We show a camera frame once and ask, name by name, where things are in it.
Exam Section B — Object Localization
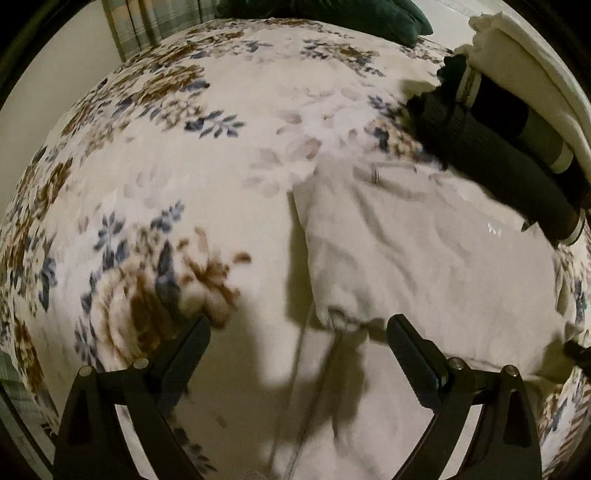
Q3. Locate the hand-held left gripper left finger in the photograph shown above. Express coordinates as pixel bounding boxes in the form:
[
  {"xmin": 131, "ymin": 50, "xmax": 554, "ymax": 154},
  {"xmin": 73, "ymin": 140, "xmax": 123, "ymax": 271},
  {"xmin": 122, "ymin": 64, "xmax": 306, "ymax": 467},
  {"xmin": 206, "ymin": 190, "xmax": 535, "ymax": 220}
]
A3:
[{"xmin": 54, "ymin": 316, "xmax": 212, "ymax": 480}]

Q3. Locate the dark green pillow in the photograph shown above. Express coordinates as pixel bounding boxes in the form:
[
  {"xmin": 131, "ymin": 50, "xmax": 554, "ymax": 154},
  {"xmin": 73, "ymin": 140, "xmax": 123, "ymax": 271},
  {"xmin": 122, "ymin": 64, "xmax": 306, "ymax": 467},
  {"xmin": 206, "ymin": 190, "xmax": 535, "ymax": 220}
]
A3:
[{"xmin": 215, "ymin": 0, "xmax": 434, "ymax": 47}]

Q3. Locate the black ribbed folded cloth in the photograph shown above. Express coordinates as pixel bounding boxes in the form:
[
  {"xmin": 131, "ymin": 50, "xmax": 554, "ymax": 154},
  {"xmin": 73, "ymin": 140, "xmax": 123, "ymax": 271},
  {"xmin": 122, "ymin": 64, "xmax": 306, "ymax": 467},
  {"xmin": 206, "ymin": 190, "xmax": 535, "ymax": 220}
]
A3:
[{"xmin": 405, "ymin": 54, "xmax": 580, "ymax": 243}]

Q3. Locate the floral printed blanket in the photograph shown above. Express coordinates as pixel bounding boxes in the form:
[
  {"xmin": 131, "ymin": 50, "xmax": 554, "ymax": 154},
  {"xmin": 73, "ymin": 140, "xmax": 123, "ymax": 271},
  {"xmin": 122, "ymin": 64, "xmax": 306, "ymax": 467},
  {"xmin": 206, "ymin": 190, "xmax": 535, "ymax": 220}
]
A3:
[{"xmin": 0, "ymin": 17, "xmax": 591, "ymax": 480}]

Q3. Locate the black and grey folded cloth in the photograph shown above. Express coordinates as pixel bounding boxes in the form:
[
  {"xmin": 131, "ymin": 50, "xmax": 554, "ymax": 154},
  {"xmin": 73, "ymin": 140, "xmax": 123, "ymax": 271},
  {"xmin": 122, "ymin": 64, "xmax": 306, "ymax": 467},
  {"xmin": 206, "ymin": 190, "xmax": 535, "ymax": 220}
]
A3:
[{"xmin": 459, "ymin": 69, "xmax": 574, "ymax": 175}]

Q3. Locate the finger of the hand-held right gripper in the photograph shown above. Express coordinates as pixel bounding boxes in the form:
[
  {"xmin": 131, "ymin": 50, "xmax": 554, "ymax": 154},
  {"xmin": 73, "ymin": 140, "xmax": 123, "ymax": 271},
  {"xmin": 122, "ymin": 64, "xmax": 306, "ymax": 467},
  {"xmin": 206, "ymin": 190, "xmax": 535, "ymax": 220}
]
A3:
[{"xmin": 562, "ymin": 340, "xmax": 591, "ymax": 367}]

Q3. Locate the white cloth garment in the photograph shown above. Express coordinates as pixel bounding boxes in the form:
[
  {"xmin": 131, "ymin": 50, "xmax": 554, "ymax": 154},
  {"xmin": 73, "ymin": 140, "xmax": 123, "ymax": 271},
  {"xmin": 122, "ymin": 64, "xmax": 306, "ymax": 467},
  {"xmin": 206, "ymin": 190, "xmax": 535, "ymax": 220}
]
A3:
[{"xmin": 259, "ymin": 152, "xmax": 571, "ymax": 480}]

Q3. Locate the plaid curtain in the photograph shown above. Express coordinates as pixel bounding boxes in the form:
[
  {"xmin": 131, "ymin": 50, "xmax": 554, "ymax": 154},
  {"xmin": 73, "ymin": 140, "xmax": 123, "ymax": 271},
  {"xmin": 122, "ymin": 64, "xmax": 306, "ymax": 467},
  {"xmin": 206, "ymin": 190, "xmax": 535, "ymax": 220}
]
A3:
[{"xmin": 102, "ymin": 0, "xmax": 222, "ymax": 62}]

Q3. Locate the white folded cloth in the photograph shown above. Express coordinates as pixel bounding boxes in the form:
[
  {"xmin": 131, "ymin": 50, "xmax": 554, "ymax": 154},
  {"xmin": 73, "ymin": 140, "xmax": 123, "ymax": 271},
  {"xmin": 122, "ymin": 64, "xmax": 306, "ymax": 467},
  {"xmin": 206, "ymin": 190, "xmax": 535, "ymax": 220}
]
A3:
[{"xmin": 467, "ymin": 13, "xmax": 591, "ymax": 172}]

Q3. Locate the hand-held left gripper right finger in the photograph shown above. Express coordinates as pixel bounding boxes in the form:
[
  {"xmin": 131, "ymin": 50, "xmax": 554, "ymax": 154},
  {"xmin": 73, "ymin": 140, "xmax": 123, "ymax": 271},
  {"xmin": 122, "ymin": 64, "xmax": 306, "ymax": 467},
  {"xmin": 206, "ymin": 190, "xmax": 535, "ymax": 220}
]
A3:
[{"xmin": 387, "ymin": 315, "xmax": 543, "ymax": 480}]

